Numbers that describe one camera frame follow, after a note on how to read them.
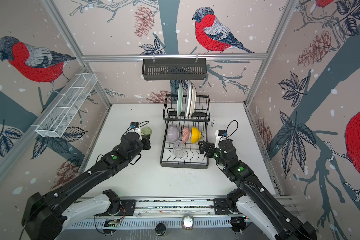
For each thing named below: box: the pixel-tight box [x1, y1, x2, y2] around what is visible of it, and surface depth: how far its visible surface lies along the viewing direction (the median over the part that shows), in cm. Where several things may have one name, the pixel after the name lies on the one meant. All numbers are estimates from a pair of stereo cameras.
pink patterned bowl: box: [182, 125, 191, 143], surface depth 92 cm
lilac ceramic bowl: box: [167, 125, 180, 143], surface depth 92 cm
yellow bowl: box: [191, 127, 202, 143], surface depth 93 cm
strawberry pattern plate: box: [185, 81, 193, 118], surface depth 76 cm
